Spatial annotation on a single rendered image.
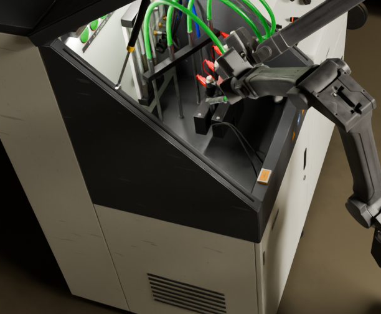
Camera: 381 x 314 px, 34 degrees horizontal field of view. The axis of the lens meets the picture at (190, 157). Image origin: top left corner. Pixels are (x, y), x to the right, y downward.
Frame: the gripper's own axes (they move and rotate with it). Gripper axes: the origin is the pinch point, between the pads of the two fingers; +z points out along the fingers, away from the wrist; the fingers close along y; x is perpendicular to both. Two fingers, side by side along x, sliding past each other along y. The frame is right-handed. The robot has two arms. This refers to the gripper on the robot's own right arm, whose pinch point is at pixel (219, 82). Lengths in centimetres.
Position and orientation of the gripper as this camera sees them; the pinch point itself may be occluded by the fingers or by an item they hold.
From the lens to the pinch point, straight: 199.6
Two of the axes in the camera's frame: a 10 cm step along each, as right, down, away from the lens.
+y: -6.7, -7.3, -1.7
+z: -4.7, 2.4, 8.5
